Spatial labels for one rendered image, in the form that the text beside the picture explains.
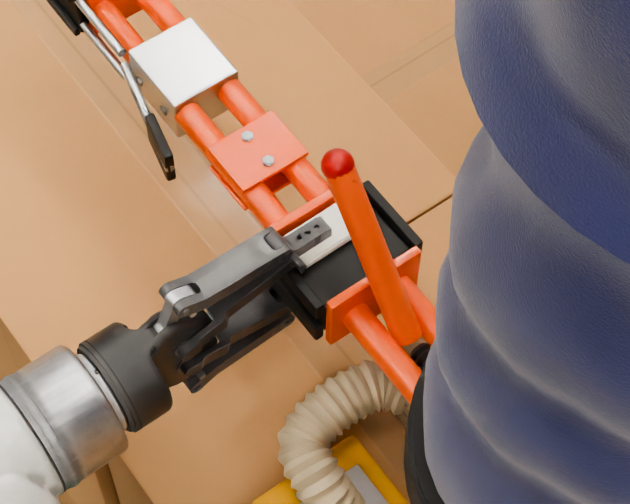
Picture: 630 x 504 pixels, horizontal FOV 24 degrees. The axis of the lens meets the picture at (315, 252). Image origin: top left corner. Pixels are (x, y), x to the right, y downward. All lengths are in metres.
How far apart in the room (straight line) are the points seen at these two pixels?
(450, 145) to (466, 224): 1.17
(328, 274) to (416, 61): 0.85
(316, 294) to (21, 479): 0.25
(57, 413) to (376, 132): 0.46
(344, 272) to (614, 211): 0.59
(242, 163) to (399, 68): 0.78
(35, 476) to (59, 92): 0.48
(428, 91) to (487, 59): 1.34
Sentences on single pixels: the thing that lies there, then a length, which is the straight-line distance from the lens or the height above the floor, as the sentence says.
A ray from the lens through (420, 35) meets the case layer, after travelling 1.91.
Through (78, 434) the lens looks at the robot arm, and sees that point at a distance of 1.00.
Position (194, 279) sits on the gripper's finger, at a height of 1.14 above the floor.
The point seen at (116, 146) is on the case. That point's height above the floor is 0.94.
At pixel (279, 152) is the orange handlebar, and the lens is 1.12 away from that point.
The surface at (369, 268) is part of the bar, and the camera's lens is 1.02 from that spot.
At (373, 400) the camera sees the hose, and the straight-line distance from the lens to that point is 1.09.
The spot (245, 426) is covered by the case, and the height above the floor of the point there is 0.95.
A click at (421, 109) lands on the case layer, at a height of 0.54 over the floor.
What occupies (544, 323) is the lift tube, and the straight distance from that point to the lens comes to 0.60.
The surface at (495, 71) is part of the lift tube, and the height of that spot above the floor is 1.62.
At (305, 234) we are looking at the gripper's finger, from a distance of 1.06.
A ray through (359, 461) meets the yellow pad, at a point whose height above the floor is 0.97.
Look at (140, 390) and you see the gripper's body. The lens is 1.02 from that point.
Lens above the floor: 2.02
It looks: 59 degrees down
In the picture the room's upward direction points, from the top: straight up
